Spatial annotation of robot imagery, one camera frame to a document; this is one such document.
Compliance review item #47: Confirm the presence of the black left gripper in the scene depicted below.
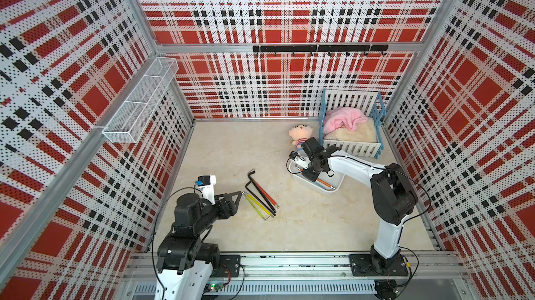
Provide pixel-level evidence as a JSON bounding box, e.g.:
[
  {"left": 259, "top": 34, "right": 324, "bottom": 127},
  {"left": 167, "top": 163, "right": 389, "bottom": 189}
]
[{"left": 192, "top": 191, "right": 242, "bottom": 234}]

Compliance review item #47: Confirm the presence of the yellow hex key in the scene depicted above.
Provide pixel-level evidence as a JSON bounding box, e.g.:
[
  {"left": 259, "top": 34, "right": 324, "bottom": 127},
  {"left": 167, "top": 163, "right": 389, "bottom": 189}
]
[{"left": 243, "top": 192, "right": 272, "bottom": 221}]

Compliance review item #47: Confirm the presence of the thin black hex key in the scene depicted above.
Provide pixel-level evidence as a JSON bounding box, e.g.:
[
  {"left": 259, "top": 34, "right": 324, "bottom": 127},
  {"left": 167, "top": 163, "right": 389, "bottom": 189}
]
[{"left": 245, "top": 181, "right": 275, "bottom": 217}]

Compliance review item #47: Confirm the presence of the blue white toy crib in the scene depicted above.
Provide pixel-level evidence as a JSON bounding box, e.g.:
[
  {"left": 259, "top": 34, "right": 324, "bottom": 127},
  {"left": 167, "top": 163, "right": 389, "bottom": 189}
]
[{"left": 319, "top": 89, "right": 387, "bottom": 158}]

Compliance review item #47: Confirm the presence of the red hex key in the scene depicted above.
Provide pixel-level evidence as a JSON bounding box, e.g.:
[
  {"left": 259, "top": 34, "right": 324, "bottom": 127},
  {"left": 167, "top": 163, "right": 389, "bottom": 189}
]
[{"left": 253, "top": 180, "right": 279, "bottom": 209}]

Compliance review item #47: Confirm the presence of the white wire mesh shelf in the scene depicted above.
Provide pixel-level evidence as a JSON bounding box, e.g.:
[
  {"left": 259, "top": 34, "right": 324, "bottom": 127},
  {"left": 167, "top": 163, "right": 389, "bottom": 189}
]
[{"left": 103, "top": 57, "right": 178, "bottom": 143}]

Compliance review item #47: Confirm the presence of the orange hex key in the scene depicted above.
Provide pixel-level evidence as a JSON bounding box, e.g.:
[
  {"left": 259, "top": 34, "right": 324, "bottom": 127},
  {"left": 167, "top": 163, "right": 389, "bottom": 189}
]
[{"left": 298, "top": 169, "right": 336, "bottom": 190}]

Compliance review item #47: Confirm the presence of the green hex key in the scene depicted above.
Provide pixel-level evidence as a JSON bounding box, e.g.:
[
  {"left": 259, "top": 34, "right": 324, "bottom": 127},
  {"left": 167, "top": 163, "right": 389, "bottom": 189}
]
[{"left": 245, "top": 194, "right": 264, "bottom": 219}]

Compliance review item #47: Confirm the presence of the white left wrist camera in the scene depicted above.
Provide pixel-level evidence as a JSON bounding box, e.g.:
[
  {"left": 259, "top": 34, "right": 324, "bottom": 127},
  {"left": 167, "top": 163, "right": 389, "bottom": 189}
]
[{"left": 195, "top": 175, "right": 217, "bottom": 205}]

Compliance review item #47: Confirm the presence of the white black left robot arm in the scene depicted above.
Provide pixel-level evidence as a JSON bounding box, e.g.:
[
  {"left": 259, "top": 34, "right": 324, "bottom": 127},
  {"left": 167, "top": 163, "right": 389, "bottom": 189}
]
[{"left": 153, "top": 191, "right": 242, "bottom": 299}]

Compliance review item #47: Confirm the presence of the black wall hook rail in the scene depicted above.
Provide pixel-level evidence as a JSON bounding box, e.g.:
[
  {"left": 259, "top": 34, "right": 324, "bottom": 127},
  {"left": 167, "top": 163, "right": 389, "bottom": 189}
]
[{"left": 252, "top": 45, "right": 390, "bottom": 54}]

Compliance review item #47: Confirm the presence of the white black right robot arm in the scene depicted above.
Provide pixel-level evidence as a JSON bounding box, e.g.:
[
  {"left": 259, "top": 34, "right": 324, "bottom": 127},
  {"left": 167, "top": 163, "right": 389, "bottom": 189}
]
[{"left": 288, "top": 137, "right": 418, "bottom": 276}]

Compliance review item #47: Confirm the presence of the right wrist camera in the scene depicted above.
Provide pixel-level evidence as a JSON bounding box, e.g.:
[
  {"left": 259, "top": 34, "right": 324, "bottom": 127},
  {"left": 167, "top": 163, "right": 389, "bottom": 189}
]
[{"left": 289, "top": 151, "right": 309, "bottom": 169}]

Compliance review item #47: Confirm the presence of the plush doll pink head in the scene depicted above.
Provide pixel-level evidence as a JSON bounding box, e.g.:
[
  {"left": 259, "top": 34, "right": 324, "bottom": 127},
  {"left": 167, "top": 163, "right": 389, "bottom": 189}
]
[{"left": 288, "top": 124, "right": 313, "bottom": 149}]

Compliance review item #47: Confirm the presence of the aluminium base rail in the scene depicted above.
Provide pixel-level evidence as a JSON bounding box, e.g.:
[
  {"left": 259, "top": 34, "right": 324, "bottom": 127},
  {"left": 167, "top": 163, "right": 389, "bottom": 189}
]
[{"left": 118, "top": 249, "right": 477, "bottom": 299}]

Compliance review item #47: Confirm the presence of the pink fleece blanket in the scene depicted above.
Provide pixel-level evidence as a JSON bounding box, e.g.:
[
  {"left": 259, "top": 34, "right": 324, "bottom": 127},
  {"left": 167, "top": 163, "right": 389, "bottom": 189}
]
[{"left": 323, "top": 107, "right": 368, "bottom": 136}]

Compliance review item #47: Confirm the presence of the white plastic storage box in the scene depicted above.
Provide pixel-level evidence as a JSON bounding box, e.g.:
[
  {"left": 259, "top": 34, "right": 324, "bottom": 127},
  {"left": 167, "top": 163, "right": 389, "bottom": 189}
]
[{"left": 287, "top": 160, "right": 345, "bottom": 195}]

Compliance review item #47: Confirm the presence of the cream fluffy blanket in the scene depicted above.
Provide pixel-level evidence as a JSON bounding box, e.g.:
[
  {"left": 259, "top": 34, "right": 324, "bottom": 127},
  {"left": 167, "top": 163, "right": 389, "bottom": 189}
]
[{"left": 324, "top": 117, "right": 377, "bottom": 143}]

